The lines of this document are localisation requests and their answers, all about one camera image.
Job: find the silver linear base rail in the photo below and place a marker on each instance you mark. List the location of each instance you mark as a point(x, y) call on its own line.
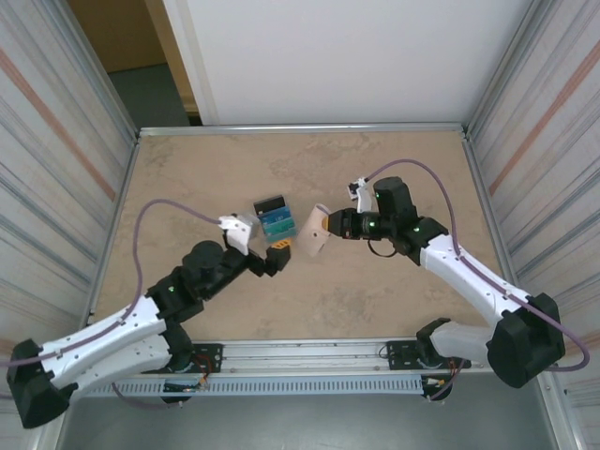
point(304, 356)

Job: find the teal AION chip card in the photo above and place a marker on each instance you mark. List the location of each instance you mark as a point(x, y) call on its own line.
point(281, 229)

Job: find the bright blue chip card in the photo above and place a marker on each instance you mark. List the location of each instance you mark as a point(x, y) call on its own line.
point(276, 218)

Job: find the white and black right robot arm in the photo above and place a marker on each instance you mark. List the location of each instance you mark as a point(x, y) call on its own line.
point(469, 276)

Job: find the aluminium frame post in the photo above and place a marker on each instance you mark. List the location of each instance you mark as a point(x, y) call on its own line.
point(501, 70)
point(99, 70)

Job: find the brown wooden door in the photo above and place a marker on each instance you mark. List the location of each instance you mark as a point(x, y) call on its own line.
point(117, 33)

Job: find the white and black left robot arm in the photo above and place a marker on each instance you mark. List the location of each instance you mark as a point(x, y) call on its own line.
point(136, 351)

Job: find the black plastic card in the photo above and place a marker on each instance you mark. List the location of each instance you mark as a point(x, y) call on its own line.
point(269, 204)

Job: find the white door frame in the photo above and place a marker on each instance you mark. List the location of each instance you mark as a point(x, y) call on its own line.
point(187, 47)

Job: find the aluminium table frame rail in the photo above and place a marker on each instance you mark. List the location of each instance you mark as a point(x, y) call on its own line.
point(117, 211)
point(490, 213)
point(300, 127)

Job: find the translucent corrugated side panel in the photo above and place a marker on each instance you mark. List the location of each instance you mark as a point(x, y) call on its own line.
point(553, 140)
point(47, 140)

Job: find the small electronics board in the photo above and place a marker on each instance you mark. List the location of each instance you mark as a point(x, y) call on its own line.
point(183, 386)

